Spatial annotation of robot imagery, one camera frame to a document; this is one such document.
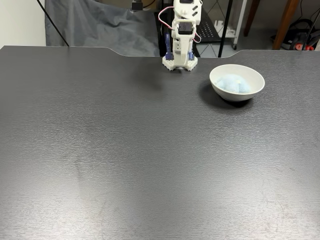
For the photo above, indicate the blue table clamp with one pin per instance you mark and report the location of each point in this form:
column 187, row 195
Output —
column 191, row 55
column 168, row 47

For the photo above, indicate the grey cloth sheet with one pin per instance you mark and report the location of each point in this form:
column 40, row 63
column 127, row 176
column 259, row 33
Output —
column 100, row 27

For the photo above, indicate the thick wooden table leg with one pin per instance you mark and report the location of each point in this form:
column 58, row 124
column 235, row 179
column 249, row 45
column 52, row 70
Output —
column 285, row 25

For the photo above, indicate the black red vacuum cleaner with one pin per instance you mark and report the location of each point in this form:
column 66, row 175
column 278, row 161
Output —
column 300, row 35

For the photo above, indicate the small black camera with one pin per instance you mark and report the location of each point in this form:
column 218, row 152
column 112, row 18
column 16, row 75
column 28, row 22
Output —
column 137, row 5

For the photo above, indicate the white power strip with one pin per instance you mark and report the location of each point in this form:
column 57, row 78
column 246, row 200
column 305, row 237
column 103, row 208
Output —
column 231, row 31

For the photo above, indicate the skyblue plush doll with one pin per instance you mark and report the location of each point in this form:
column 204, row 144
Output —
column 232, row 85

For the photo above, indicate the black computer case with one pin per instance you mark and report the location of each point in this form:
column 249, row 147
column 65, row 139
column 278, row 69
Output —
column 160, row 37

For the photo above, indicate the thin wooden table leg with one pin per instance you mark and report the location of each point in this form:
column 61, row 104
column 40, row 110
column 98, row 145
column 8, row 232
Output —
column 251, row 17

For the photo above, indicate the black metal stand pole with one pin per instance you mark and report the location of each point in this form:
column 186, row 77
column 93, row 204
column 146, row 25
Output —
column 225, row 27

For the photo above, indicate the white ceramic bowl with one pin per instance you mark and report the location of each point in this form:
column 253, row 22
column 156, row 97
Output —
column 240, row 96

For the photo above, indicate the black perforated metal rack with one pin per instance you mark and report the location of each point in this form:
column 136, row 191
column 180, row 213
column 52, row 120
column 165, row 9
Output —
column 208, row 28

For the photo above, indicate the thin black pole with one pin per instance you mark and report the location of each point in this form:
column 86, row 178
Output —
column 53, row 23

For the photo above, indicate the white cart frame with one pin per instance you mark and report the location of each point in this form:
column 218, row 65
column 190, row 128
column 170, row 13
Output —
column 239, row 25

